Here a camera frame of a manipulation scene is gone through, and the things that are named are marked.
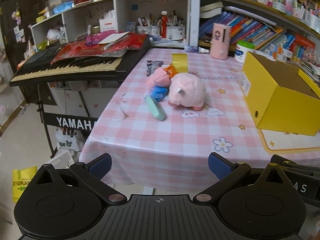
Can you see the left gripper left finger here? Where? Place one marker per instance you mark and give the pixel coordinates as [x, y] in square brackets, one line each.
[90, 175]

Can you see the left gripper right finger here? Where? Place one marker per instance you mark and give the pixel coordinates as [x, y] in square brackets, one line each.
[229, 174]

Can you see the pink plush pig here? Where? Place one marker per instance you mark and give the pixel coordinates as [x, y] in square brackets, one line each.
[187, 90]

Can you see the blue packet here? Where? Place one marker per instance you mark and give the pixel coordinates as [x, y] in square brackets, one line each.
[157, 93]

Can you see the pink doll orange crown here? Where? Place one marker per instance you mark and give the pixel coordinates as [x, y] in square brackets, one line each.
[161, 77]

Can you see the yellow tape roll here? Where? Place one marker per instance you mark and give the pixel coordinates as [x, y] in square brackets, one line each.
[180, 62]

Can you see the white plastic basket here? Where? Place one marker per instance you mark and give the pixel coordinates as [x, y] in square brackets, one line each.
[62, 159]

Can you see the cream desk mat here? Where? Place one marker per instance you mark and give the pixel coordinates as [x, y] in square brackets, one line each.
[288, 143]

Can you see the black keyboard stand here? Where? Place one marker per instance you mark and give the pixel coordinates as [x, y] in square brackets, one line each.
[81, 123]

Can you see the yellow plastic bag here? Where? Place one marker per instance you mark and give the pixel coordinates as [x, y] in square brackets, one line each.
[20, 180]

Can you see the pink checked tablecloth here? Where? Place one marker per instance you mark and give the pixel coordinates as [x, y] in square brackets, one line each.
[172, 155]

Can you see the yellow cardboard box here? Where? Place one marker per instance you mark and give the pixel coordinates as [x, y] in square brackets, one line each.
[280, 96]

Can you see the mint green stapler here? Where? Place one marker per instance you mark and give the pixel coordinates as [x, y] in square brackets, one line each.
[155, 108]

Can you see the black Yamaha keyboard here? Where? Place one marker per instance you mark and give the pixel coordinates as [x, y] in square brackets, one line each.
[37, 69]

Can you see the white jar green lid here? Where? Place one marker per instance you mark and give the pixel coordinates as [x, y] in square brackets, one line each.
[241, 49]

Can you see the red plastic bag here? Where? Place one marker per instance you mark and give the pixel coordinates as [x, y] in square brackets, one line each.
[117, 48]

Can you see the white notebook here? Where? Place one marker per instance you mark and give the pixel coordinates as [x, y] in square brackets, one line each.
[114, 38]

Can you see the white pen holder cup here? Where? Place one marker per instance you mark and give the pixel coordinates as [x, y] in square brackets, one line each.
[176, 33]

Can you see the white cubby shelf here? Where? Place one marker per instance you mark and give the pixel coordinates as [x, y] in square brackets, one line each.
[119, 15]

